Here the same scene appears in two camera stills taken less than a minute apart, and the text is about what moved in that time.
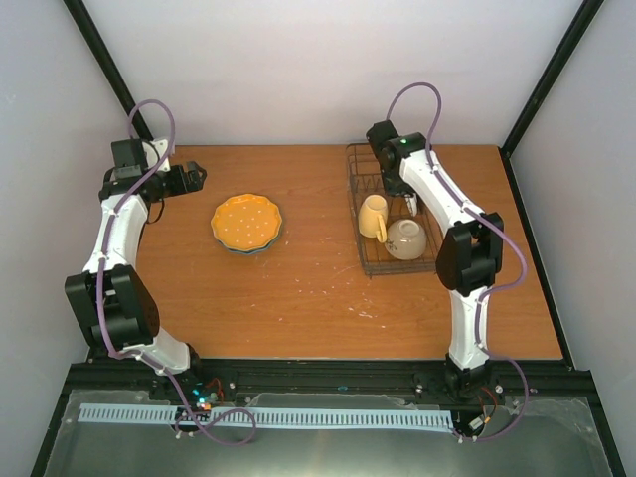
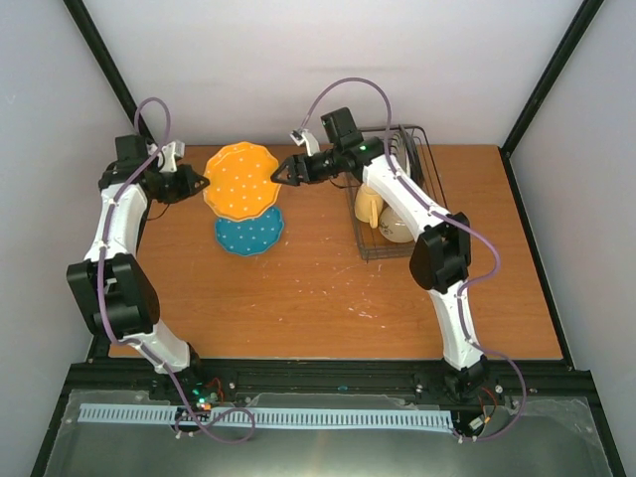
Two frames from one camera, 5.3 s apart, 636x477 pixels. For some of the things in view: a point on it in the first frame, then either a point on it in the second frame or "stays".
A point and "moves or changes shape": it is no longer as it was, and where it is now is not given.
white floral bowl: (405, 239) moves or changes shape
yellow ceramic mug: (373, 215) moves or changes shape
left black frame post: (101, 53) stays
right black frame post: (570, 38) stays
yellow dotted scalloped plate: (246, 222) → (239, 184)
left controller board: (207, 395) stays
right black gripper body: (395, 186) → (321, 172)
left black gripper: (195, 184) stays
